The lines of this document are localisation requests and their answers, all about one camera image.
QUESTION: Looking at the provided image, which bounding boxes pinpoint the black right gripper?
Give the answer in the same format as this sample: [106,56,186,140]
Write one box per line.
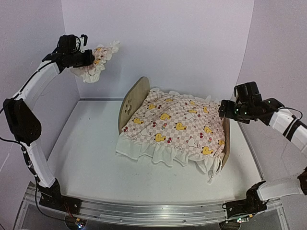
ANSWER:
[218,100,252,124]

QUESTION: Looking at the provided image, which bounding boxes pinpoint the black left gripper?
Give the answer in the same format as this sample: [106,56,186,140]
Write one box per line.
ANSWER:
[67,49,94,68]

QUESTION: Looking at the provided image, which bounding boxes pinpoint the small duck print pillow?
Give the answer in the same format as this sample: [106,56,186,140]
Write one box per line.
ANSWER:
[70,41,120,83]

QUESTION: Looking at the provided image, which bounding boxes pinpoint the wooden pet bed frame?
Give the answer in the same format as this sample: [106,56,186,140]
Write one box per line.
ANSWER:
[117,76,231,173]

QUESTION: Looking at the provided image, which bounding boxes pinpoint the duck print bed cushion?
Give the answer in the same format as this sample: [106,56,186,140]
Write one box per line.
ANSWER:
[115,87,227,185]

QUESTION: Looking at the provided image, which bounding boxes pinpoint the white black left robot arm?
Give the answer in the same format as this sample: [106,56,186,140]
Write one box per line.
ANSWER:
[1,34,94,215]

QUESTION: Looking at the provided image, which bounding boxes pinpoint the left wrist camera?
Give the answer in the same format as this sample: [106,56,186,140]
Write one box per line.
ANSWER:
[76,34,88,53]

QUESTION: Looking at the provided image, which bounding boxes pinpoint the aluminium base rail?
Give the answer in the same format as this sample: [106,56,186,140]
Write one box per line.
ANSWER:
[37,195,288,230]

